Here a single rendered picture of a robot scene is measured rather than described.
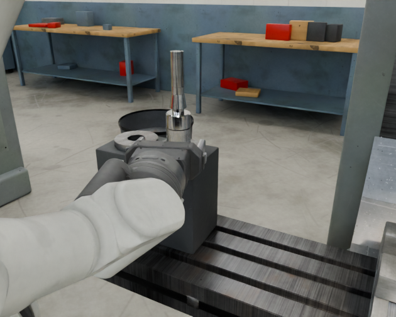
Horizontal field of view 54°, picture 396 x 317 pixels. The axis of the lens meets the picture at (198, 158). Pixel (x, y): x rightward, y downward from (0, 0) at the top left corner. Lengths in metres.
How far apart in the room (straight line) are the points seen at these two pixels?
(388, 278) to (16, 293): 0.49
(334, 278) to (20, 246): 0.59
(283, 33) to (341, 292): 3.81
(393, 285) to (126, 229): 0.41
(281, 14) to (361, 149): 4.05
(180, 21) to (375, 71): 4.70
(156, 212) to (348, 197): 0.75
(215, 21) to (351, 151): 4.40
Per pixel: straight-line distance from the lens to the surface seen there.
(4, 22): 0.19
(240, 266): 0.76
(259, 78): 5.16
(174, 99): 0.71
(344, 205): 1.09
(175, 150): 0.58
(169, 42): 5.67
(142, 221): 0.36
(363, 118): 1.00
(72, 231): 0.34
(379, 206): 0.99
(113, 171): 0.46
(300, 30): 4.43
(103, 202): 0.36
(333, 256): 0.82
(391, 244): 0.73
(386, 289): 0.64
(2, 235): 0.30
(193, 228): 0.75
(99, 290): 2.11
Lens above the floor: 1.39
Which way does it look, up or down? 24 degrees down
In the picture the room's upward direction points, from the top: straight up
